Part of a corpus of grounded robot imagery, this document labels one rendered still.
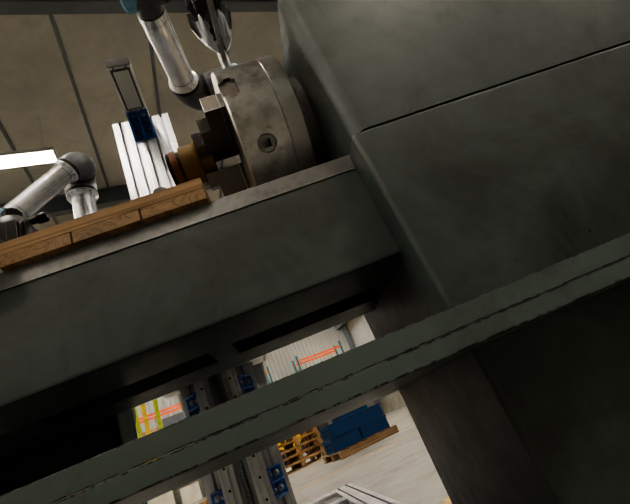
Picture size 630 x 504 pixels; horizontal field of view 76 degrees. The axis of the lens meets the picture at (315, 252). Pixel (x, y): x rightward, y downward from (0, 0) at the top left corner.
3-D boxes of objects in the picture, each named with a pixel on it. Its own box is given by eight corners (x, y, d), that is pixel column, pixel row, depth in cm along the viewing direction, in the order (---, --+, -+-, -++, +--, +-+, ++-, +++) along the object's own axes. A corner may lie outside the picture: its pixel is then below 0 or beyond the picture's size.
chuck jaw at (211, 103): (245, 127, 85) (233, 79, 75) (252, 143, 83) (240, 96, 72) (194, 143, 83) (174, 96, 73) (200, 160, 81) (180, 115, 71)
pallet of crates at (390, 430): (377, 438, 775) (360, 397, 805) (399, 431, 712) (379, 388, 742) (324, 464, 717) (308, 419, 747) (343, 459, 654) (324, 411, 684)
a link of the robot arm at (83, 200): (81, 277, 139) (59, 157, 160) (81, 296, 150) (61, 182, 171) (119, 272, 145) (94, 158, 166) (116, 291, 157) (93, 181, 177)
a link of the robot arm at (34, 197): (103, 149, 157) (4, 233, 125) (102, 168, 165) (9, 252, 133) (75, 133, 156) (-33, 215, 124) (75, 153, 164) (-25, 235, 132)
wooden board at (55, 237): (246, 280, 93) (241, 265, 95) (207, 197, 60) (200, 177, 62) (116, 329, 89) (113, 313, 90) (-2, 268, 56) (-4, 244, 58)
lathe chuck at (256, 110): (301, 224, 100) (257, 117, 106) (307, 167, 69) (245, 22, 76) (267, 237, 98) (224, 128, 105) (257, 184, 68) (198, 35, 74)
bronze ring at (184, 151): (213, 155, 91) (173, 168, 90) (202, 126, 83) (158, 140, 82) (225, 187, 88) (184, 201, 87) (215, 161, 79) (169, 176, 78)
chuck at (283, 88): (314, 220, 100) (270, 113, 107) (326, 161, 70) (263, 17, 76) (301, 224, 100) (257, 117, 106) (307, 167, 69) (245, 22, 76)
